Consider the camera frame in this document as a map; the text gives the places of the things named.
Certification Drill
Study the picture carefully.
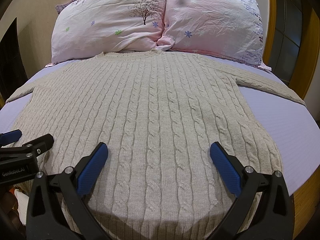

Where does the beige cable-knit sweater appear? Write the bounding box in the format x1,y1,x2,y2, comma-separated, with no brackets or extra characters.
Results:
9,50,302,239

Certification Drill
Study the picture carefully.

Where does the pink pillow with tree print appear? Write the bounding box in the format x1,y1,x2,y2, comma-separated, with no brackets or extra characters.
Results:
51,0,166,64

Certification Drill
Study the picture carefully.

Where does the wooden framed dark door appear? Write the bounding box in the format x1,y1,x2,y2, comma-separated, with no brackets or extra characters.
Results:
268,0,319,98

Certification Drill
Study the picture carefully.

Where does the pink pillow with flowers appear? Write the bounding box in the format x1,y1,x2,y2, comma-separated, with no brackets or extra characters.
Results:
157,0,271,70

